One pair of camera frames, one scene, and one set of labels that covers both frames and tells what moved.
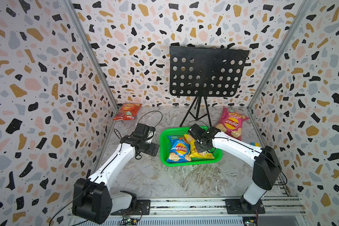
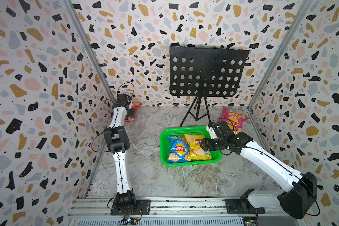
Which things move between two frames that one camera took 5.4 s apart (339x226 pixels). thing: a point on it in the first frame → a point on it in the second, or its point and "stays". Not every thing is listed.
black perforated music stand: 203,72 stays
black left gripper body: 149,148 → 131,113
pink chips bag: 230,122 stays
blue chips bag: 180,149 stays
